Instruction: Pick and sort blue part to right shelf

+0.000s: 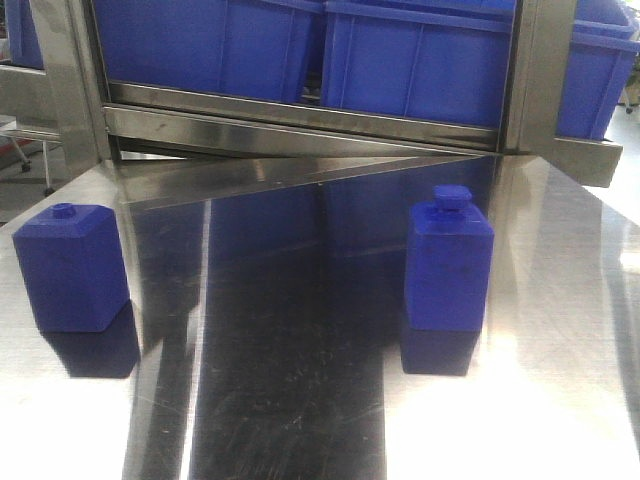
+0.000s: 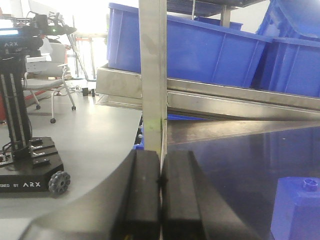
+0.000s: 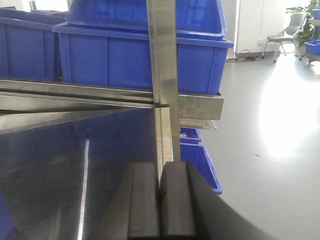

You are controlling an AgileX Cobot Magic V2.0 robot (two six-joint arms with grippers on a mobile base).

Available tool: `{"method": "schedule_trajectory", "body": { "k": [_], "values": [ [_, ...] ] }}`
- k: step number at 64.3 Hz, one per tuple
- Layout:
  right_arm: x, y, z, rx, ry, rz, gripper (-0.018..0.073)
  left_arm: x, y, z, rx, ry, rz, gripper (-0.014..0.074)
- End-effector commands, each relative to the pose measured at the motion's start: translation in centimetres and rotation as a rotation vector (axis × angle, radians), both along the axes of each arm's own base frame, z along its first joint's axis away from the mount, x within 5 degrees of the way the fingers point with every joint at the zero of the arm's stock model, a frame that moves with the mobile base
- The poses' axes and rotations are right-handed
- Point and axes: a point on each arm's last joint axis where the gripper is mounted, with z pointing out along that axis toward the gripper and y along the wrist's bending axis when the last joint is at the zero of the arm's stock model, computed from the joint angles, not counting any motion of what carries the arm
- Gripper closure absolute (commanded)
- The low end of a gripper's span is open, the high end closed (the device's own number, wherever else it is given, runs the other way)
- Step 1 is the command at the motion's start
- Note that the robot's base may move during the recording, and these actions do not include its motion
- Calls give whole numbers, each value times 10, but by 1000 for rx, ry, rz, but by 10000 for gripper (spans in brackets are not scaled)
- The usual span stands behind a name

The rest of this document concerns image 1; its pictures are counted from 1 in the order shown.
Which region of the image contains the far left blue bin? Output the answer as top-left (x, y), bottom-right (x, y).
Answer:
top-left (4, 0), bottom-right (44, 70)

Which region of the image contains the blue square bottle without cap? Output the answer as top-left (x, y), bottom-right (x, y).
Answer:
top-left (12, 203), bottom-right (129, 333)

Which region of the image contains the stainless steel shelf rack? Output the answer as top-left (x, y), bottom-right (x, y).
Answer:
top-left (1, 1), bottom-right (623, 187)

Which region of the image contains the middle blue plastic bin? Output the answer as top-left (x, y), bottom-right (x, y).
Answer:
top-left (320, 1), bottom-right (513, 129)

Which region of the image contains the right blue plastic bin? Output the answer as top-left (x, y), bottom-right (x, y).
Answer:
top-left (556, 1), bottom-right (639, 141)

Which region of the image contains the left blue plastic bin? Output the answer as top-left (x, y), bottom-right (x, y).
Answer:
top-left (93, 1), bottom-right (324, 103)

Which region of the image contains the blue square bottle with cap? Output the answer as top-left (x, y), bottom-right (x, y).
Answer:
top-left (404, 184), bottom-right (494, 332)

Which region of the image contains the blue plastic bin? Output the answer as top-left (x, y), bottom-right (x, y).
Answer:
top-left (320, 1), bottom-right (513, 129)
top-left (556, 1), bottom-right (639, 141)
top-left (93, 1), bottom-right (324, 103)

